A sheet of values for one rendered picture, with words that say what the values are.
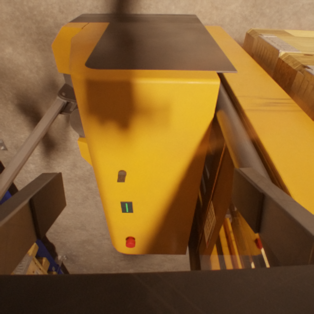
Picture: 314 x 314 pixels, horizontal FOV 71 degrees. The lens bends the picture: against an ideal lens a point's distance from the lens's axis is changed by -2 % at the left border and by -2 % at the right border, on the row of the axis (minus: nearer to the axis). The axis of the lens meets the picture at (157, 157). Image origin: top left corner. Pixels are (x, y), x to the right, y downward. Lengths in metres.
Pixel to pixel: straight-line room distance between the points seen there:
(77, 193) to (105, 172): 1.59
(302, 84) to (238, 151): 0.32
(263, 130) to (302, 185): 0.14
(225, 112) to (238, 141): 0.10
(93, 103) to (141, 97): 0.11
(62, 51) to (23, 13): 0.46
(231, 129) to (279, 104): 0.16
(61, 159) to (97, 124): 1.43
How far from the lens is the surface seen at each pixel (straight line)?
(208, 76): 0.53
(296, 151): 0.44
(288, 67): 0.75
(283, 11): 1.51
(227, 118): 0.50
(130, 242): 0.93
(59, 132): 1.81
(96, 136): 0.60
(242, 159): 0.40
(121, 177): 0.65
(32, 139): 0.91
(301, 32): 1.19
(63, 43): 1.12
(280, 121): 0.52
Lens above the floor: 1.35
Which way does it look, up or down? 49 degrees down
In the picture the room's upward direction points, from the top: 179 degrees counter-clockwise
